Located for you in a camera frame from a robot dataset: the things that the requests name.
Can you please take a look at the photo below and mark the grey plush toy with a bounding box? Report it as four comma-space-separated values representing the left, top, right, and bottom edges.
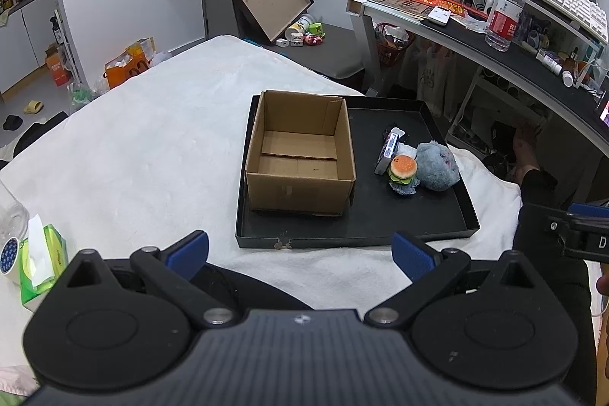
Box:
416, 141, 461, 192

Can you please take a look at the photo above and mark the hamburger plush toy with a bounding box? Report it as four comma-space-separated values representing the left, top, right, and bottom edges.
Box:
387, 154, 420, 196

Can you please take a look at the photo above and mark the blue tissue pack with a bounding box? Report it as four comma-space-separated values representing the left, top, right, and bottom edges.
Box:
375, 127, 406, 175

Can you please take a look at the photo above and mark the brown cardboard box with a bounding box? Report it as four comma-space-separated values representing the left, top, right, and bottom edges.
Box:
245, 90, 356, 217

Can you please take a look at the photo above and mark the green tissue box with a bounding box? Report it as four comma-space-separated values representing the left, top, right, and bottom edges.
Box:
18, 215, 69, 312

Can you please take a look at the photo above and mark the black desk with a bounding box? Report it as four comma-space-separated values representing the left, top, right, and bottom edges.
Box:
346, 0, 608, 154

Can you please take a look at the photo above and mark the yellow slipper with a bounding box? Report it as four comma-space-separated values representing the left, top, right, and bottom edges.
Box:
23, 100, 45, 115

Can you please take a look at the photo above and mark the orange paper bag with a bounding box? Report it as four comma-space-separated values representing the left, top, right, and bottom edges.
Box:
104, 37, 156, 89

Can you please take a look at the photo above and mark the orange carton box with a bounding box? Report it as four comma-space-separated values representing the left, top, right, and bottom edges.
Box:
45, 43, 71, 86

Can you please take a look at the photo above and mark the grey low bench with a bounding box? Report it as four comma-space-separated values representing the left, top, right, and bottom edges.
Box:
267, 25, 364, 80

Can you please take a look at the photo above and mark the clear water bottle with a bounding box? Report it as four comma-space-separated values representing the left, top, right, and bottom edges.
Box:
485, 0, 525, 53

